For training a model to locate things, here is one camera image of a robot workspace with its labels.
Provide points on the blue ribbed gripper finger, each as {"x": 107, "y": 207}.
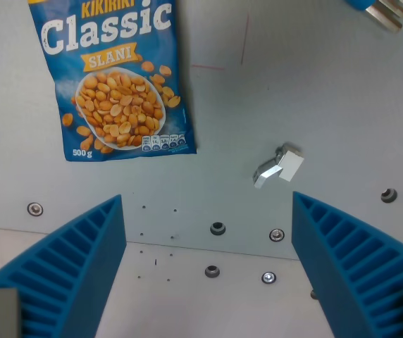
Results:
{"x": 349, "y": 260}
{"x": 71, "y": 267}

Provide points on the silver table screw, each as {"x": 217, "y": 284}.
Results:
{"x": 277, "y": 234}
{"x": 35, "y": 208}
{"x": 268, "y": 277}

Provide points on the blue peanut snack bag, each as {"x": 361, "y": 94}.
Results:
{"x": 117, "y": 77}

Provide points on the small grey metal bracket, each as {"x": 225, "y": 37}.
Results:
{"x": 279, "y": 166}

